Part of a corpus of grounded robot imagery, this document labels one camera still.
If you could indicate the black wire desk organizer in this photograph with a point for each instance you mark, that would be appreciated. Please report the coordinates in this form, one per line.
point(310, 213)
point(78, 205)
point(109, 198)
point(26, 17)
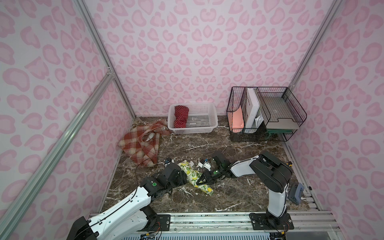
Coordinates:
point(237, 99)

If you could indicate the white binder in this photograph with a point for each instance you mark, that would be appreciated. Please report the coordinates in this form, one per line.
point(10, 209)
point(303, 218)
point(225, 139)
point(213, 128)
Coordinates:
point(252, 107)

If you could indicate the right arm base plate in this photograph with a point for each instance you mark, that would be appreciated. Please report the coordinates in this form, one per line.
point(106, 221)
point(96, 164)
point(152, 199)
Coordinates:
point(267, 221)

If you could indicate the white envelope papers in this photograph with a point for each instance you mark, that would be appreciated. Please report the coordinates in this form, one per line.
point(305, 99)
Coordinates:
point(258, 121)

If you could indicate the white plastic basket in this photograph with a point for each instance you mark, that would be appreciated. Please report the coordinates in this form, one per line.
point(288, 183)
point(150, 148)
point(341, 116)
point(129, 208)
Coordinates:
point(202, 118)

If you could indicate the grey laptop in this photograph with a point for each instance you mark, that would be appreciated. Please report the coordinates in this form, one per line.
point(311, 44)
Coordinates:
point(280, 114)

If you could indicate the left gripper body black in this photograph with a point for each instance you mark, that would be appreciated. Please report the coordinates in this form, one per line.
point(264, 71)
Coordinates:
point(179, 173)

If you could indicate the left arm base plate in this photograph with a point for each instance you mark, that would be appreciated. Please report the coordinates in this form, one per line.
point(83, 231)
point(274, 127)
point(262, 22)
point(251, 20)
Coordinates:
point(159, 222)

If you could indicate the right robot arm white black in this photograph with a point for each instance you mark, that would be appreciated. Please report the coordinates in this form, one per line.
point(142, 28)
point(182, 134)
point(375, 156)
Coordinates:
point(273, 172)

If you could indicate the red polka dot skirt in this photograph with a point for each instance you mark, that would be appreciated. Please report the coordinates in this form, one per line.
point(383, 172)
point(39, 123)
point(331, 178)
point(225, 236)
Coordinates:
point(181, 116)

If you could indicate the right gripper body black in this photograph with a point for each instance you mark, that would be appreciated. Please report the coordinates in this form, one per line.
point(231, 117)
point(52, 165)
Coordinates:
point(207, 173)

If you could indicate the lemon print skirt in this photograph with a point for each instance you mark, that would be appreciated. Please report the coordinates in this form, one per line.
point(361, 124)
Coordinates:
point(193, 175)

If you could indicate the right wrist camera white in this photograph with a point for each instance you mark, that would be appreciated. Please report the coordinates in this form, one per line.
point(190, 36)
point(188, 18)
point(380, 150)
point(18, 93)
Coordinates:
point(205, 164)

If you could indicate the pink folder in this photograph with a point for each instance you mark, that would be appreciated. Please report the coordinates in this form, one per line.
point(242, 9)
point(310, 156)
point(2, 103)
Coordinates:
point(237, 122)

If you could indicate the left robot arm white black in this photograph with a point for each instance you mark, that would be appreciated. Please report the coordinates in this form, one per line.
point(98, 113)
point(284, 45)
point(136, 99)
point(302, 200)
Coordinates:
point(133, 213)

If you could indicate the red plaid skirt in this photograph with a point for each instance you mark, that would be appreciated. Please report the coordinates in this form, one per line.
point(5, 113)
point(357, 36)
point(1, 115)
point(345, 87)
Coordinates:
point(141, 144)

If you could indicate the aluminium front rail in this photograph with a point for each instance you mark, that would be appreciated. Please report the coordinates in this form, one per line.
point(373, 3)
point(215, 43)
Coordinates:
point(310, 225)

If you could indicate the green book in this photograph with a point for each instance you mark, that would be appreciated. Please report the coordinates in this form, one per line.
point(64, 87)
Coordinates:
point(279, 131)

